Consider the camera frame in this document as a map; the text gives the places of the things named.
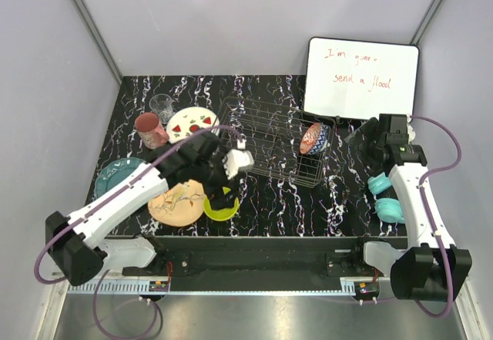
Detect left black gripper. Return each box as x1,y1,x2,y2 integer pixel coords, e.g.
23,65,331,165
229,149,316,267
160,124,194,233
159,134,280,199
193,148,243,210

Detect lime green bowl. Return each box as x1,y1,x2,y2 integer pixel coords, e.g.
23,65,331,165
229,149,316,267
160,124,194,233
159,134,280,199
203,187,240,221

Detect red patterned blue zigzag bowl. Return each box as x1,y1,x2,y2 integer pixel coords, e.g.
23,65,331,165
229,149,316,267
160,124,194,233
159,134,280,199
300,123,329,155

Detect black wire dish rack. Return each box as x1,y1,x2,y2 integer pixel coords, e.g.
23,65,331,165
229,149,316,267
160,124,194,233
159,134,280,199
217,96,336,188

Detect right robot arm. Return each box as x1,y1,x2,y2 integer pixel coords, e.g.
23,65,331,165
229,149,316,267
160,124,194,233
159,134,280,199
345,114,472,305

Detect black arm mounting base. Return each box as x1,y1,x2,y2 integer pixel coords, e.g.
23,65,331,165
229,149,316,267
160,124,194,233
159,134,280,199
123,236,407,277

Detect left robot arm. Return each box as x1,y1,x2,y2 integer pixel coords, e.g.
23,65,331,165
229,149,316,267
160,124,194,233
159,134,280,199
34,128,254,286

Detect orange bird plate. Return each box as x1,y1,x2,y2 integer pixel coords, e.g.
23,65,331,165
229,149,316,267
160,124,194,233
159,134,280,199
147,180,205,227

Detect black marble pattern mat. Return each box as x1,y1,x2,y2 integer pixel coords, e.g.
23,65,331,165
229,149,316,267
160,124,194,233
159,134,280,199
96,75,406,237

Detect white whiteboard with red writing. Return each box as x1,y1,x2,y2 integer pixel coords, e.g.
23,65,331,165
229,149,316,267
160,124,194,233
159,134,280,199
304,37,420,120

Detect teal headphones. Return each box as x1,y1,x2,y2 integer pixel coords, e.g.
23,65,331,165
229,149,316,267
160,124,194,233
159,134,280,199
367,172,404,224

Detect white watermelon pattern plate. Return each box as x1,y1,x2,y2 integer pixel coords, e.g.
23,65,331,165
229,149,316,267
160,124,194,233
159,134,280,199
166,106,220,144

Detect pink mug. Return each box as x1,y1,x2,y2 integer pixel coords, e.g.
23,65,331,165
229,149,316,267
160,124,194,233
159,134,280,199
134,113,169,150

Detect teal scalloped plate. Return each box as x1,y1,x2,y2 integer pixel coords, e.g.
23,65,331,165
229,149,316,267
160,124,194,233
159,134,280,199
93,157,144,199

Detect clear drinking glass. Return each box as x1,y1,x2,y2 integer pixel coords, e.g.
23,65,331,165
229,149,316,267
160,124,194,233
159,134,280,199
149,94,174,124

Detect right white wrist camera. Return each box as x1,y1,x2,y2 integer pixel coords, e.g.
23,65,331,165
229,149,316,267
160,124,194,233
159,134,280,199
407,118,416,143

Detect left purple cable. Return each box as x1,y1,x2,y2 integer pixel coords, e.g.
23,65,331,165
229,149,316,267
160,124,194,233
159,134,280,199
34,124,247,337

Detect purple cable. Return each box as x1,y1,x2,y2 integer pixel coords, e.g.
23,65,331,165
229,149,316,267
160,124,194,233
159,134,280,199
408,115,463,320
34,124,247,337

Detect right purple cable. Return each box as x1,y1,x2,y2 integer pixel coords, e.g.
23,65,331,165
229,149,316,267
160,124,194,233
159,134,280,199
408,115,463,320

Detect grey slotted cable duct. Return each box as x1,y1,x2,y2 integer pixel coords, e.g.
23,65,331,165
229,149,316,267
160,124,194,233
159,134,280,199
69,278,378,296

